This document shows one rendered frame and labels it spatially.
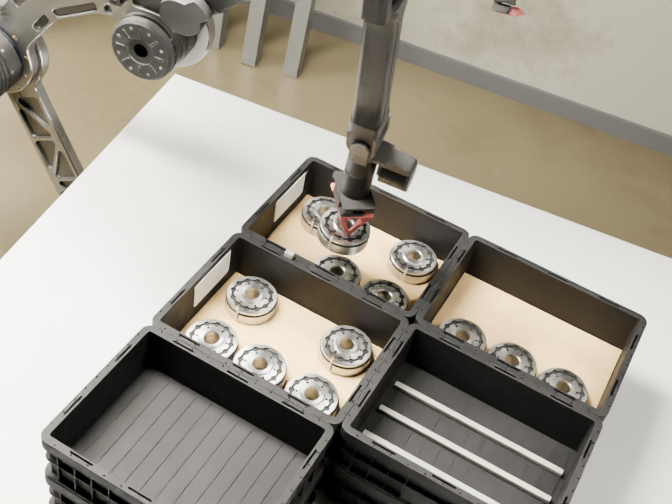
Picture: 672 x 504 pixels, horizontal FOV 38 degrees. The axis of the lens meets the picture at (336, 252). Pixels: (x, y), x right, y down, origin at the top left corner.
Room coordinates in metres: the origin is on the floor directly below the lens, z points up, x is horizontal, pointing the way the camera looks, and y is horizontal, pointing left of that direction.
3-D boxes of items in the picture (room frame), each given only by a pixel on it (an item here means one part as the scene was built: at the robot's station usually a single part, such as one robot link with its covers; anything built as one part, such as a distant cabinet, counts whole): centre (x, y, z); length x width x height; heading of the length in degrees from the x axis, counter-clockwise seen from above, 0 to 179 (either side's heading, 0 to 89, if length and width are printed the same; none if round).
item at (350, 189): (1.42, -0.01, 1.11); 0.10 x 0.07 x 0.07; 21
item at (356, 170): (1.42, -0.02, 1.17); 0.07 x 0.06 x 0.07; 78
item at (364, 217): (1.41, -0.01, 1.04); 0.07 x 0.07 x 0.09; 21
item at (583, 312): (1.35, -0.41, 0.87); 0.40 x 0.30 x 0.11; 70
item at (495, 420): (1.07, -0.31, 0.87); 0.40 x 0.30 x 0.11; 70
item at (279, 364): (1.14, 0.09, 0.86); 0.10 x 0.10 x 0.01
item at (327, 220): (1.42, -0.01, 0.99); 0.10 x 0.10 x 0.01
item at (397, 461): (1.07, -0.31, 0.92); 0.40 x 0.30 x 0.02; 70
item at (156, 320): (1.20, 0.07, 0.92); 0.40 x 0.30 x 0.02; 70
